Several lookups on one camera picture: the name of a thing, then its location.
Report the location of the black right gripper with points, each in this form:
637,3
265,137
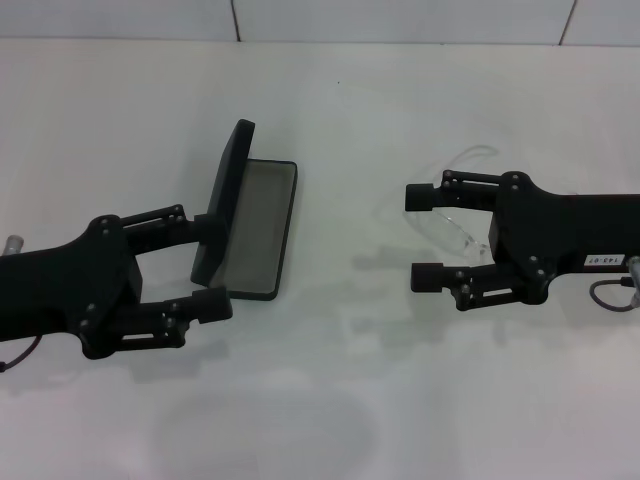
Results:
575,230

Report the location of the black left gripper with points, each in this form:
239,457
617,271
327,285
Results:
50,290

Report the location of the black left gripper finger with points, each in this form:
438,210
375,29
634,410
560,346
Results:
210,230
212,306

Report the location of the clear transparent glasses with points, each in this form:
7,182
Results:
460,232

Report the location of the black glasses case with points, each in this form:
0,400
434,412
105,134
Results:
260,225

